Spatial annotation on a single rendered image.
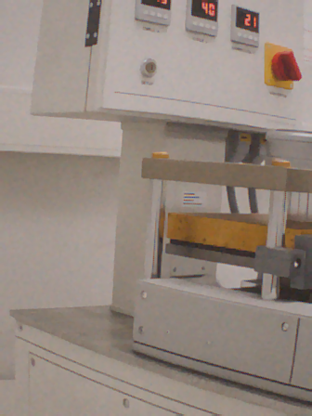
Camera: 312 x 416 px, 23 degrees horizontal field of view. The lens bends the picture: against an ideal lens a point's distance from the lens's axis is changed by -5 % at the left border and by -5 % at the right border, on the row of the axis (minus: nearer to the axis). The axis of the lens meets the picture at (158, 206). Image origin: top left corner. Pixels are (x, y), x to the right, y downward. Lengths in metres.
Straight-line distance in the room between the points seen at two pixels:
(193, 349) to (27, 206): 0.61
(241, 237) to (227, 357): 0.12
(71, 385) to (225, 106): 0.36
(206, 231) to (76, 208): 0.56
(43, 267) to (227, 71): 0.51
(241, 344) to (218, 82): 0.36
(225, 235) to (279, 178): 0.11
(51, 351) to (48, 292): 0.44
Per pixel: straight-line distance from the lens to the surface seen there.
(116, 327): 0.85
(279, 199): 0.65
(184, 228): 0.77
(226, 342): 0.65
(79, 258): 1.30
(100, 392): 0.78
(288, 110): 0.98
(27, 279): 1.25
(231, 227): 0.72
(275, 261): 0.64
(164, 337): 0.70
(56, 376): 0.84
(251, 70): 0.93
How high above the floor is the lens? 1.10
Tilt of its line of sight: 3 degrees down
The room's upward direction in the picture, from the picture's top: 4 degrees clockwise
